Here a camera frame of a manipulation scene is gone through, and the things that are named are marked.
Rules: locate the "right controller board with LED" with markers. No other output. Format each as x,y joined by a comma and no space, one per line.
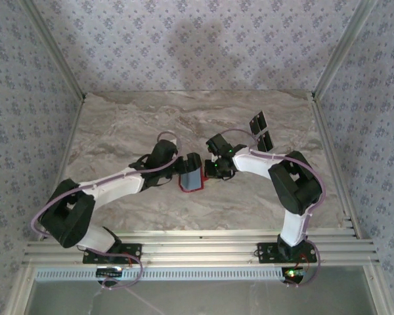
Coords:
293,273

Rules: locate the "aluminium mounting rail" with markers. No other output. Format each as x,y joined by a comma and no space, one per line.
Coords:
200,247

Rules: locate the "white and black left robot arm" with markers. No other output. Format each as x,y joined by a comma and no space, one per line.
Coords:
115,188

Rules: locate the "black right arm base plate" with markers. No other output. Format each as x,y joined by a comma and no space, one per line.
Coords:
266,252

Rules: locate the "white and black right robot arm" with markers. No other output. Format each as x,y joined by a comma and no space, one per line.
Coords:
253,164

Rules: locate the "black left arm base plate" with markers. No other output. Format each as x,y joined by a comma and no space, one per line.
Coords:
131,251

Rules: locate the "aluminium frame post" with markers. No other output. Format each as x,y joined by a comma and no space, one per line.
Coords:
54,49
344,49

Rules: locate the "aluminium side rail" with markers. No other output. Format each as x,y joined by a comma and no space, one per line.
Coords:
335,170

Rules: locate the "left controller board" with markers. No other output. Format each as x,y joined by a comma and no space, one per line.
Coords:
109,272

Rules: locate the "red leather card holder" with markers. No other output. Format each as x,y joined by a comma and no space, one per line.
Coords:
192,182

